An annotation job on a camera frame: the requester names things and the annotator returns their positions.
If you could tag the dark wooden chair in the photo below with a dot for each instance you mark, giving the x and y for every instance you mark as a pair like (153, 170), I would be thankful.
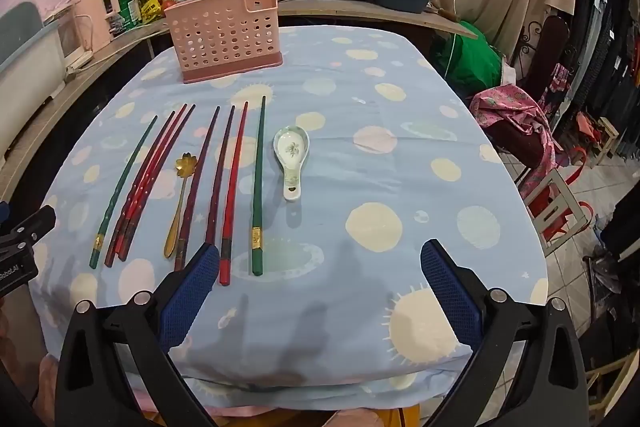
(550, 47)

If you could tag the green chopstick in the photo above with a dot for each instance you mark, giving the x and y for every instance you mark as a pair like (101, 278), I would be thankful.
(125, 187)
(259, 187)

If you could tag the hanging dark clothes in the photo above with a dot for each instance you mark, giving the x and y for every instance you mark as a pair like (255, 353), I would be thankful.
(610, 32)

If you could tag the wooden counter board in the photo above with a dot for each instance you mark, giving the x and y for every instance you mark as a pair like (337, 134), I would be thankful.
(350, 9)

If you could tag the white ceramic soup spoon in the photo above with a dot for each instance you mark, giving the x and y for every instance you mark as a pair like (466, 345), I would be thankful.
(291, 147)

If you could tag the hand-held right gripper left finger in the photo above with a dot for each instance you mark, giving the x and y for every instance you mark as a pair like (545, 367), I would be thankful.
(192, 297)

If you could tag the pink electric kettle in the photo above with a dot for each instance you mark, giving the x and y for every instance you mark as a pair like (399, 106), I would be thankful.
(92, 22)

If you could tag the pink printed cloth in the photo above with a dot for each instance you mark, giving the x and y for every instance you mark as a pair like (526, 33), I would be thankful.
(515, 117)

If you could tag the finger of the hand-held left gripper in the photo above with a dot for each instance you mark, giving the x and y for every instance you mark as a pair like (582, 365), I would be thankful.
(35, 227)

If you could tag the pink perforated utensil basket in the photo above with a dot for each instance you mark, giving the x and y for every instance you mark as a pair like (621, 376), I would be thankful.
(225, 37)

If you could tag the blue printed tablecloth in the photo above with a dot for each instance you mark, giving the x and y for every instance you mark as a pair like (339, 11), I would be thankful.
(350, 132)

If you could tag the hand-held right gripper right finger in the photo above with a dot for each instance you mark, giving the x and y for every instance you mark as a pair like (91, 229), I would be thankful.
(450, 292)

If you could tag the gold flower spoon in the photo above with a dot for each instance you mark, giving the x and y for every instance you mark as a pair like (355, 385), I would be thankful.
(184, 163)

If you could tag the white power strip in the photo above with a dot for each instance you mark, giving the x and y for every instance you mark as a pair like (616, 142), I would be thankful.
(80, 62)

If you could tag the white translucent appliance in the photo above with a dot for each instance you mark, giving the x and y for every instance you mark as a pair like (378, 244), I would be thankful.
(72, 37)

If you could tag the green can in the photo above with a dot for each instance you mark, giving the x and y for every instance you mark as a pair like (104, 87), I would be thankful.
(129, 7)

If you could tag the yellow packet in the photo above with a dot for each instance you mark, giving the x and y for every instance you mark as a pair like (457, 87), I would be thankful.
(149, 9)

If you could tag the green plastic bag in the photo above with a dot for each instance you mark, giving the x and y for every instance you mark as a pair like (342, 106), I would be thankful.
(470, 57)

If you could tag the red plastic stool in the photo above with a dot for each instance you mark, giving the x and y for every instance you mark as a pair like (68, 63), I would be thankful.
(560, 212)

